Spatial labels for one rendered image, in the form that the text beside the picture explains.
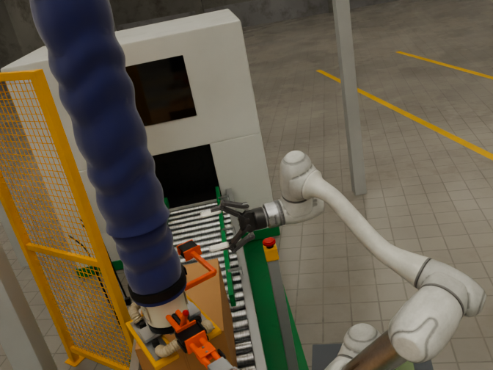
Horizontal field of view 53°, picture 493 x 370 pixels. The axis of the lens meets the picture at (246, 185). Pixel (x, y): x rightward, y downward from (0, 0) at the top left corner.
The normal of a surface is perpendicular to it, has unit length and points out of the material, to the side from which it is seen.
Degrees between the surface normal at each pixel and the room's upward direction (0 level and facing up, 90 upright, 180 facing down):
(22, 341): 90
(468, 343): 0
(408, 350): 89
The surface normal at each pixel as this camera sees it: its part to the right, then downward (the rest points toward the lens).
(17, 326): 0.11, 0.40
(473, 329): -0.18, -0.89
